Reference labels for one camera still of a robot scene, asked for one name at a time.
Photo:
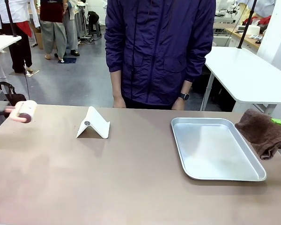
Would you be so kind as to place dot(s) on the brown towel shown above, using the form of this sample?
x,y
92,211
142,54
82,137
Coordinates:
x,y
262,131

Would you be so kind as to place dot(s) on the person left forearm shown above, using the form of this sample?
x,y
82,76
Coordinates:
x,y
187,87

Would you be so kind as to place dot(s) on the person right forearm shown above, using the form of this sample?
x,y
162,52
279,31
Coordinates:
x,y
116,83

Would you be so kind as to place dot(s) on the person left hand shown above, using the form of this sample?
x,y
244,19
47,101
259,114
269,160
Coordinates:
x,y
178,105

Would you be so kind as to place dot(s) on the person right hand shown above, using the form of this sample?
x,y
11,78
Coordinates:
x,y
119,102

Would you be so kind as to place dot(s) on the black bag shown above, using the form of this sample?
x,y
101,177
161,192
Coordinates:
x,y
12,96

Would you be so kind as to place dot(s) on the small white table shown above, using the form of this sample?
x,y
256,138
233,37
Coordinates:
x,y
1,43

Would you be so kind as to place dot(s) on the silver metal tray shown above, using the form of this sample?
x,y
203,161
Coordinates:
x,y
213,150

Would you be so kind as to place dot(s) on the person in white coat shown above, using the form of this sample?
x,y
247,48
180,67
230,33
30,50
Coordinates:
x,y
18,35

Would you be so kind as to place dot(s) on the cardboard box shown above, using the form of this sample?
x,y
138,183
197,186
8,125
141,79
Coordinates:
x,y
39,39

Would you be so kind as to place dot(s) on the black pole with base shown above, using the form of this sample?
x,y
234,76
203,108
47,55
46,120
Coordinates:
x,y
12,21

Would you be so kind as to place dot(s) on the blue floor mat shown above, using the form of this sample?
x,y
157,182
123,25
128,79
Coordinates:
x,y
68,60

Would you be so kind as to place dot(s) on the wooden workbench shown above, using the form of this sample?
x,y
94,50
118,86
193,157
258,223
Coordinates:
x,y
243,37

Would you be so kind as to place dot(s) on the person in red vest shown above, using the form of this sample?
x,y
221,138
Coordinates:
x,y
52,28

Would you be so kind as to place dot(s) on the black wrist watch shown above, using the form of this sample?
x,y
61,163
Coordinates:
x,y
184,96

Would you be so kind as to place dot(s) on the red cloth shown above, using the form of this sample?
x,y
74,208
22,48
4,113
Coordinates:
x,y
265,20

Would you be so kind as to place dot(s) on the black pole stand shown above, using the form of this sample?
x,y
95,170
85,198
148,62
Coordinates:
x,y
247,23

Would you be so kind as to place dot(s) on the white folded stand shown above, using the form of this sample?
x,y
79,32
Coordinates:
x,y
93,124

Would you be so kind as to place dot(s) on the person in grey trousers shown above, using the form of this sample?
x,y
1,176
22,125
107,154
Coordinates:
x,y
71,30

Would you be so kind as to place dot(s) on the black stool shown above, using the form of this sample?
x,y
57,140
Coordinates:
x,y
93,23

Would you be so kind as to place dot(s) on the black trousers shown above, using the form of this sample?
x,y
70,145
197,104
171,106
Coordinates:
x,y
145,105

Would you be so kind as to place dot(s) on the purple jacket torso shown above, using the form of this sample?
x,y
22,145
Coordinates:
x,y
159,47

